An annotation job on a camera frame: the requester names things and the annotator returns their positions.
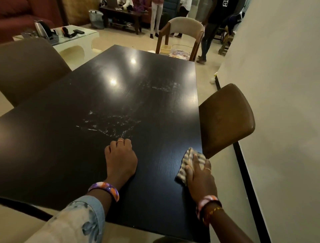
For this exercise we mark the person's right hand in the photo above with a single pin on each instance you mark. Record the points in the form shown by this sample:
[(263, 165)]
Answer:
[(201, 182)]

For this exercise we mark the black gadget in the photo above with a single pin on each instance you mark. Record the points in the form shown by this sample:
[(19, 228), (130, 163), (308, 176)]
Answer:
[(66, 32)]

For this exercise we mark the steel electric kettle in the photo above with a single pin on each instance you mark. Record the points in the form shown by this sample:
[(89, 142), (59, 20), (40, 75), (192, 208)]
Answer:
[(41, 28)]

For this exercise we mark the red sofa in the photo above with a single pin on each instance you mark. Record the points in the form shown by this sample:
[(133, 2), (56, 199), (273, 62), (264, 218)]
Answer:
[(20, 17)]

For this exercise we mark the wooden beige armchair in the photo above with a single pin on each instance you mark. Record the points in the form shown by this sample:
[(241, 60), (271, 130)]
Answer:
[(185, 25)]

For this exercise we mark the black table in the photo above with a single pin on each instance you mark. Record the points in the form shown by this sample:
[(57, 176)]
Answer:
[(100, 100)]

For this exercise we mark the brown wooden board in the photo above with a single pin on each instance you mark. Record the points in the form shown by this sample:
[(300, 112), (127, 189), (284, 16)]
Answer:
[(80, 11)]

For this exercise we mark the grey bin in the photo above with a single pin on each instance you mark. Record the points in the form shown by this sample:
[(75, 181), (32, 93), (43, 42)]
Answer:
[(96, 20)]

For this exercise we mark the dark teal sofa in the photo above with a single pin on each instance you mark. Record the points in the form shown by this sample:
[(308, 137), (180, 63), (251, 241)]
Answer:
[(171, 5)]

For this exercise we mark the dark low table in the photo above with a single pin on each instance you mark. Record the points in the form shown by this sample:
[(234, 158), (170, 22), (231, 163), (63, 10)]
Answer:
[(122, 13)]

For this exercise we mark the orange purple bangle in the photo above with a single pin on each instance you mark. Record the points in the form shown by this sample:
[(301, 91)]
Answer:
[(105, 187)]

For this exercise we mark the floral placemat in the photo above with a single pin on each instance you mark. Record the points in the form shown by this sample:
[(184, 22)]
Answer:
[(179, 54)]

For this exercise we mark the white coffee table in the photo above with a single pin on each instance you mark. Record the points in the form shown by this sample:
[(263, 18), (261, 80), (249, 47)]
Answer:
[(80, 42)]

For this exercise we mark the person's left hand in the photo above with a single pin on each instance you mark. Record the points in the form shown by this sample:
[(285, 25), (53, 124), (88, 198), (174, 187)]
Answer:
[(121, 162)]

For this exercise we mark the grey tray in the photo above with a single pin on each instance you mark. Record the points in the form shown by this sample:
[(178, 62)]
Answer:
[(53, 40)]

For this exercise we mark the cream plastic basket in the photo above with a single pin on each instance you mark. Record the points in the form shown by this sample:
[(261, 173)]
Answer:
[(165, 49)]

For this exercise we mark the white purple bangle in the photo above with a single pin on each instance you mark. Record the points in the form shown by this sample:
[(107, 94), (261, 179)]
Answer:
[(206, 199)]

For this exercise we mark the person's right forearm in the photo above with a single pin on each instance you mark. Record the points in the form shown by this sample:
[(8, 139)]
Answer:
[(230, 230)]

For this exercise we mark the striped cloth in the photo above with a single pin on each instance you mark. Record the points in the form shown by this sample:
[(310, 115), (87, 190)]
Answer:
[(182, 172)]

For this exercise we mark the brown chair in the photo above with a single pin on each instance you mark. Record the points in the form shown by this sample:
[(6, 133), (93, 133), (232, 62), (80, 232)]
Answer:
[(225, 117), (27, 70)]

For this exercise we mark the black phone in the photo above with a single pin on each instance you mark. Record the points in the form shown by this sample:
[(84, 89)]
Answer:
[(79, 31)]

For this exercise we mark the wooden stool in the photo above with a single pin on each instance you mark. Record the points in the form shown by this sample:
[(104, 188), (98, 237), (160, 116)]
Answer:
[(226, 43)]

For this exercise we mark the white spray bottle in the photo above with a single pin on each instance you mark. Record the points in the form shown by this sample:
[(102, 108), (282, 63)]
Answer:
[(213, 78)]

